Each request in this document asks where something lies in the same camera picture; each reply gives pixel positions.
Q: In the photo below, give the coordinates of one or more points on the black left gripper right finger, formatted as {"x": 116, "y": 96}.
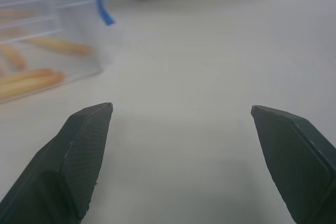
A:
{"x": 296, "y": 161}

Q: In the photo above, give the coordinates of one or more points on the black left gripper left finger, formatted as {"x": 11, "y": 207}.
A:
{"x": 60, "y": 163}

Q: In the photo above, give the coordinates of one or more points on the blue container lid clasp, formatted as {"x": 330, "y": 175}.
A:
{"x": 104, "y": 11}

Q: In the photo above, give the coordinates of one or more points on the clear plastic container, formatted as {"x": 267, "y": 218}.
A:
{"x": 44, "y": 35}

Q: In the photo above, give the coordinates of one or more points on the long golden bread stick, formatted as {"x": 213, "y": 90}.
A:
{"x": 59, "y": 45}
{"x": 29, "y": 81}
{"x": 13, "y": 57}

